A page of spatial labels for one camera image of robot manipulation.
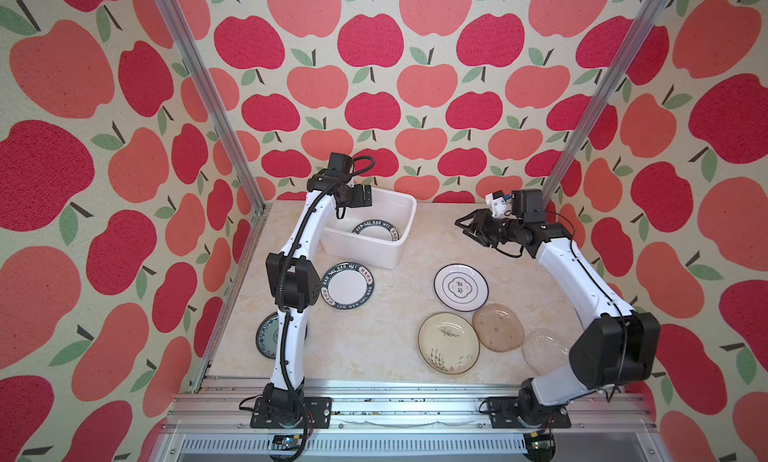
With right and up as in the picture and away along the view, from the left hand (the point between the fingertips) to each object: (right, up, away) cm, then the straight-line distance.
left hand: (363, 199), depth 96 cm
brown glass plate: (+41, -40, -7) cm, 58 cm away
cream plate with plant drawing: (+25, -43, -12) cm, 51 cm away
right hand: (+29, -9, -14) cm, 34 cm away
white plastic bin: (+10, -2, +11) cm, 15 cm away
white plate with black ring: (+33, -29, +3) cm, 44 cm away
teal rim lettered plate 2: (-6, -29, +4) cm, 30 cm away
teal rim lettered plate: (+5, -9, +16) cm, 19 cm away
